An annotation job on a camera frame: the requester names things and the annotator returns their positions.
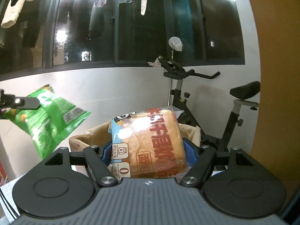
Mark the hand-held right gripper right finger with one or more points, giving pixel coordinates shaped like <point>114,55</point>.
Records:
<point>191,154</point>

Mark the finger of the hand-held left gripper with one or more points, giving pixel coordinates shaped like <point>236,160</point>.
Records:
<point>25,102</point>

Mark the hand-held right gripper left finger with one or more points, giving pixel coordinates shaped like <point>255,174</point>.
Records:
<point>105,154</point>

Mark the brown cardboard box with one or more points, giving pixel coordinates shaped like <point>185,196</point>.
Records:
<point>192,133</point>

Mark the green snack bag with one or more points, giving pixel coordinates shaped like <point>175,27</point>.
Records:
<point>56,119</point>

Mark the packaged sliced bread loaf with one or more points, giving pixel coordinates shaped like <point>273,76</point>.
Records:
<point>152,140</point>

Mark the black exercise bike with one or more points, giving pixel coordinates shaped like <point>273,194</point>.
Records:
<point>225,126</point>

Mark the red printed bag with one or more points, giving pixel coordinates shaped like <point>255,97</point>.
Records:
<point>2,171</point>

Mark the crumpled white cloth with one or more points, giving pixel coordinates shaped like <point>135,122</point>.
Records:
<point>155,62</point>

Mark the beige hanging sock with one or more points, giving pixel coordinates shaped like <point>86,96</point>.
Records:
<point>18,2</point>

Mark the white black-striped clothing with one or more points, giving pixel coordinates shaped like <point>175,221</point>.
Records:
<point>7,206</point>

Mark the white plastic bag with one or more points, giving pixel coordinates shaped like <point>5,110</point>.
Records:
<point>175,43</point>

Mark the wooden panel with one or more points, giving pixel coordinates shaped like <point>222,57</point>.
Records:
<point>279,75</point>

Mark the dark framed window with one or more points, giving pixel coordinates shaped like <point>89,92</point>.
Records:
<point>140,28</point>

